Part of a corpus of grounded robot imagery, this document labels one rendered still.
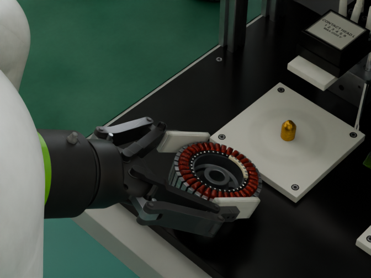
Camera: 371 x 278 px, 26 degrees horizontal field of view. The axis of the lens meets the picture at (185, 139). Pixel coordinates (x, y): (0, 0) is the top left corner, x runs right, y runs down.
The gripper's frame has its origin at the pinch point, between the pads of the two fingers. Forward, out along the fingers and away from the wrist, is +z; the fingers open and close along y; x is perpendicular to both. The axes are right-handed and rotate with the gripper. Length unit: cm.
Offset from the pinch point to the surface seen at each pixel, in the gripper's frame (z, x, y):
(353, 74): 22.5, 12.4, -6.8
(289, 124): 12.7, 5.0, -4.1
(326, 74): 13.1, 13.6, -3.8
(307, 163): 13.9, 2.7, 0.9
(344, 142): 19.5, 5.9, 0.1
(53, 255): 33, -76, -55
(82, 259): 38, -74, -51
